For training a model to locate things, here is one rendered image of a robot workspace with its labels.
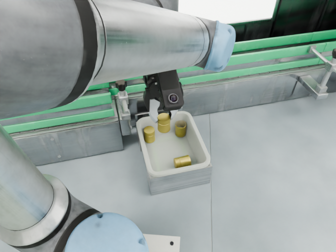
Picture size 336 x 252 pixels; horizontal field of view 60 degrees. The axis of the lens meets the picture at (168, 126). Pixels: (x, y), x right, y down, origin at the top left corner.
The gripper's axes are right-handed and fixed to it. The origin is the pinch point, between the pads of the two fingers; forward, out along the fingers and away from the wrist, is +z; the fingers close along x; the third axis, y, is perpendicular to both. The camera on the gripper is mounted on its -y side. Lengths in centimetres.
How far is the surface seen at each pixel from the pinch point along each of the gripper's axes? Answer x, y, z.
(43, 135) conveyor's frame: 32.1, 7.6, 4.5
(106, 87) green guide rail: 12.9, 16.1, -1.5
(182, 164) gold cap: -3.6, -6.7, 12.3
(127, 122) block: 9.1, 6.8, 5.2
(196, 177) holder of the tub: -6.0, -11.7, 12.8
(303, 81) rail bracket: -53, 12, 6
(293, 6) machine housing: -59, 36, -9
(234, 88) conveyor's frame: -28.7, 15.0, 6.7
